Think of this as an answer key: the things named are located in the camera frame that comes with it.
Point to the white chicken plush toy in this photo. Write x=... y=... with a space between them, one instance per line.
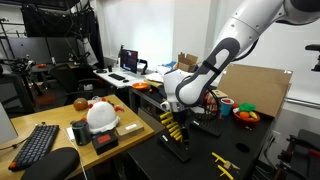
x=101 y=117

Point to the red bowl with toy fruit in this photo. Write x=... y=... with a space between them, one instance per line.
x=245 y=112

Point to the brown cardboard sheet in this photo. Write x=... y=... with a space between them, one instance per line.
x=266 y=88

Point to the computer monitor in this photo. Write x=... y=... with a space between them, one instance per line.
x=129 y=60

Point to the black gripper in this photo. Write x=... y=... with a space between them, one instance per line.
x=179 y=111

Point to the small brown cardboard box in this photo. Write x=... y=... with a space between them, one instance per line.
x=129 y=130

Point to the black keyboard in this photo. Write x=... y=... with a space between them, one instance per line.
x=37 y=145

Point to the black cylindrical speaker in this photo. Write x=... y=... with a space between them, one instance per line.
x=81 y=132

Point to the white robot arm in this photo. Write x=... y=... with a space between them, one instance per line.
x=242 y=29

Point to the black stand with red keys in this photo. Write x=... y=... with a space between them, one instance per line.
x=207 y=121

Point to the black office chair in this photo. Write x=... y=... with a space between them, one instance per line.
x=75 y=88

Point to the teal cup with red block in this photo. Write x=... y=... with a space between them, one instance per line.
x=226 y=106

